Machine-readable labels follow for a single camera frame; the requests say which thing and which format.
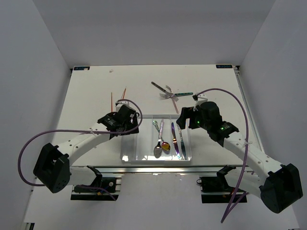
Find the white divided cutlery tray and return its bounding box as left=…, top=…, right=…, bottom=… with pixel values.
left=120, top=115, right=192, bottom=165

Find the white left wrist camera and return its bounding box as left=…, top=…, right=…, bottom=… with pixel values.
left=115, top=100, right=130, bottom=108

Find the green handled fork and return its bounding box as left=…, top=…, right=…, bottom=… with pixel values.
left=159, top=92, right=193, bottom=99

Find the black handled spoon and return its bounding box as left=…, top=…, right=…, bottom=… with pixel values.
left=152, top=120, right=166, bottom=154

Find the rainbow iridescent knife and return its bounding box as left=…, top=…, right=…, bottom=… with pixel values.
left=171, top=122, right=181, bottom=160

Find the blue label sticker left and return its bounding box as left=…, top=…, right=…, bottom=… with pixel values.
left=73, top=66, right=90, bottom=71

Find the pink handled fork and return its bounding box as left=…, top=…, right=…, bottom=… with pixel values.
left=169, top=95, right=179, bottom=114

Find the rainbow iridescent spoon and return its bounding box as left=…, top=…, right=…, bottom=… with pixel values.
left=161, top=141, right=171, bottom=152

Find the blue label sticker right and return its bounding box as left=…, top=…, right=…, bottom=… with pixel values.
left=215, top=64, right=233, bottom=69

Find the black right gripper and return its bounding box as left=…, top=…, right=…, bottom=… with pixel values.
left=176, top=107, right=211, bottom=130

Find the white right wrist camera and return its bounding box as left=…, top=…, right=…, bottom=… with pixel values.
left=192, top=93, right=208, bottom=103

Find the pink handled spoon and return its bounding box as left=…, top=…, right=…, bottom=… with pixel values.
left=153, top=119, right=164, bottom=159

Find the blue label sticker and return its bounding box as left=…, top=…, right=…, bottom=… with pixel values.
left=73, top=66, right=90, bottom=71
left=215, top=64, right=233, bottom=69

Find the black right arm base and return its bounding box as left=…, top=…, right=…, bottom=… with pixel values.
left=196, top=165, right=236, bottom=204

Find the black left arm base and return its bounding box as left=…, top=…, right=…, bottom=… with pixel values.
left=68, top=166, right=121, bottom=201

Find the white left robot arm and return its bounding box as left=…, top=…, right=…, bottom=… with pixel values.
left=34, top=104, right=140, bottom=193

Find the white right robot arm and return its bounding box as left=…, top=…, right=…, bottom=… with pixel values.
left=176, top=102, right=303, bottom=213

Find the ornate silver knife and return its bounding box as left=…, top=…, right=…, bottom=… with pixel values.
left=176, top=124, right=188, bottom=160

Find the black handled fork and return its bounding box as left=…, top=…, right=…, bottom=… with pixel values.
left=151, top=81, right=172, bottom=95

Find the orange chopstick left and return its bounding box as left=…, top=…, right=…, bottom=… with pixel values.
left=111, top=92, right=113, bottom=112

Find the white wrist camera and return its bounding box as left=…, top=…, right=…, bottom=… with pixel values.
left=192, top=93, right=208, bottom=103
left=115, top=100, right=130, bottom=108

